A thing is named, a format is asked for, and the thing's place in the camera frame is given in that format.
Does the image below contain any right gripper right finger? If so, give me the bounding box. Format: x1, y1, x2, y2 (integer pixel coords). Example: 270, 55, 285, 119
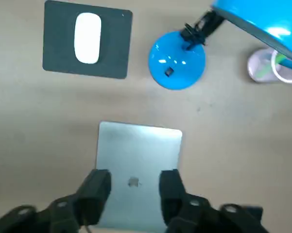
158, 168, 273, 233

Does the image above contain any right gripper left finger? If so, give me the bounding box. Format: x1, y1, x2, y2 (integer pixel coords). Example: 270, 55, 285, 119
0, 168, 112, 233

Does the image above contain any silver laptop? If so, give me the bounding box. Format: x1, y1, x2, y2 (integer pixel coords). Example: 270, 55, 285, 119
95, 121, 184, 230

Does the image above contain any blue desk lamp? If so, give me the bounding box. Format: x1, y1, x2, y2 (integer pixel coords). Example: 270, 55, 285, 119
148, 0, 292, 91

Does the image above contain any white computer mouse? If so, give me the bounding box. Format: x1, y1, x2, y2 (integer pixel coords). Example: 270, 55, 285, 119
73, 12, 103, 65

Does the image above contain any dark grey mouse pad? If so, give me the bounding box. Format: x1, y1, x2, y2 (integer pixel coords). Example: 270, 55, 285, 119
42, 0, 134, 80

